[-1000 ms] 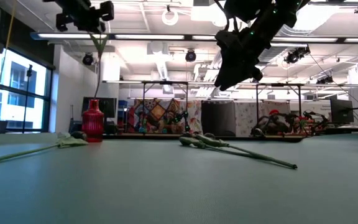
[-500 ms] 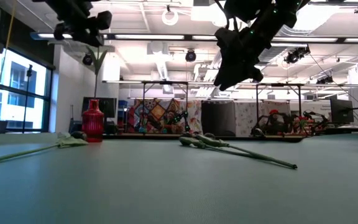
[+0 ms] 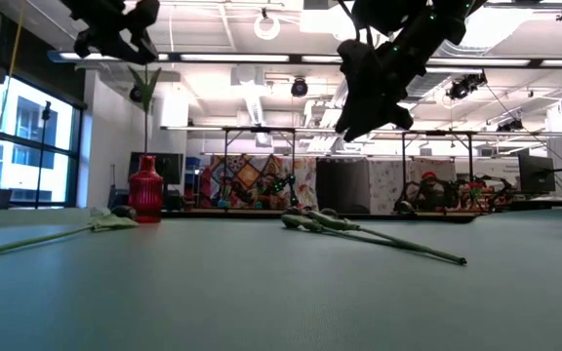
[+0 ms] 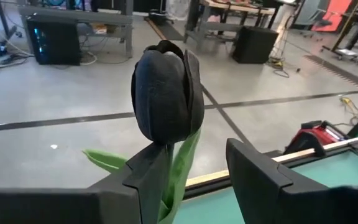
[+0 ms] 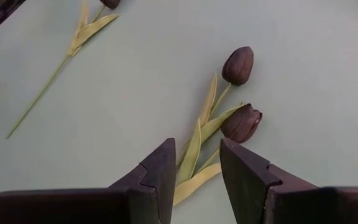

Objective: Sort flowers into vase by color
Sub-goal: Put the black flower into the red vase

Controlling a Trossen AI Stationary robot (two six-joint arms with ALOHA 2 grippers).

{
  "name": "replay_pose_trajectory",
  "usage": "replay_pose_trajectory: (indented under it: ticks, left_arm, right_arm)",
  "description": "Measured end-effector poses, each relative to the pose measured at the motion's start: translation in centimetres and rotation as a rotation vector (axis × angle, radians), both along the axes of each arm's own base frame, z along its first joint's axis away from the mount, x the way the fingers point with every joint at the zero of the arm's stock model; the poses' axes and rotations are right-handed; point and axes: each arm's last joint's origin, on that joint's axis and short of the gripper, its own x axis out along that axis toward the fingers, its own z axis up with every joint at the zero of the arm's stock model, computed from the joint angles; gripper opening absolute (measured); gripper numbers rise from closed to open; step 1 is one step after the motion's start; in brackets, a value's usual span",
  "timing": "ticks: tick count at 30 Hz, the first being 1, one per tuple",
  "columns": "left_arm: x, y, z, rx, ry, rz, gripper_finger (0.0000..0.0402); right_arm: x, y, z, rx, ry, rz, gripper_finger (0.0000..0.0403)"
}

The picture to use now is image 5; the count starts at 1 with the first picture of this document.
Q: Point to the artificial flowers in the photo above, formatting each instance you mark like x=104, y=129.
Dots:
x=87, y=29

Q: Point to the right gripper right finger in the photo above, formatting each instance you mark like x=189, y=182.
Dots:
x=275, y=202

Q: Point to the dark purple artificial tulip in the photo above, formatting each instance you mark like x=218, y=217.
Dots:
x=241, y=123
x=238, y=65

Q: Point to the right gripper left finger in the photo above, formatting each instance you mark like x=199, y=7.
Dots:
x=120, y=205

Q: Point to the green table mat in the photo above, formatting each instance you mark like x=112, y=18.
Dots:
x=291, y=93

